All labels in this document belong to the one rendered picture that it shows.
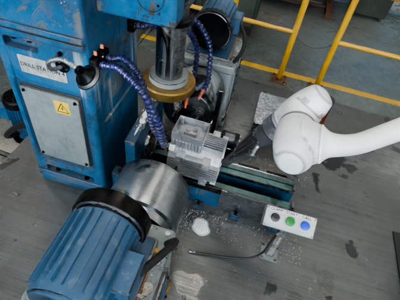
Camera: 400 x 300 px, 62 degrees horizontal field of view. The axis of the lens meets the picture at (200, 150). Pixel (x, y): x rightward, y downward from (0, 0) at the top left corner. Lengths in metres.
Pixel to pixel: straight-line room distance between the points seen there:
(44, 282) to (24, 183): 0.90
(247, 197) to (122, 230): 0.69
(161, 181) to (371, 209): 1.03
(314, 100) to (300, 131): 0.13
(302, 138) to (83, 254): 0.56
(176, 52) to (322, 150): 0.50
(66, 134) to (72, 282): 0.66
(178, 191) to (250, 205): 0.39
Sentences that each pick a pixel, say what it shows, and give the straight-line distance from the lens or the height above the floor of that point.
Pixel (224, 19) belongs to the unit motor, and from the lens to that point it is 1.54.
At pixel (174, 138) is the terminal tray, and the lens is 1.23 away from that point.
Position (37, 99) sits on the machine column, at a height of 1.26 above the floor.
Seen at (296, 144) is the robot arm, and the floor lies 1.44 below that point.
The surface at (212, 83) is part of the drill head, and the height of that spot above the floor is 1.14.
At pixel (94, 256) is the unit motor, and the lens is 0.71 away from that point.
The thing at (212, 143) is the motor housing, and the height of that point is 1.11.
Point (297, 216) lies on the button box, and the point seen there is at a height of 1.08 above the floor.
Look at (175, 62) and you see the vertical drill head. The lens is 1.05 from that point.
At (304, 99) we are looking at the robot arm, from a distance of 0.97.
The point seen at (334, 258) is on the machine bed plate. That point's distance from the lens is 1.49.
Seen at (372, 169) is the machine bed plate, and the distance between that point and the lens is 1.91.
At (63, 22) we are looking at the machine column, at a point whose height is 1.55.
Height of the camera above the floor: 1.98
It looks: 46 degrees down
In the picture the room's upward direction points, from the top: 10 degrees clockwise
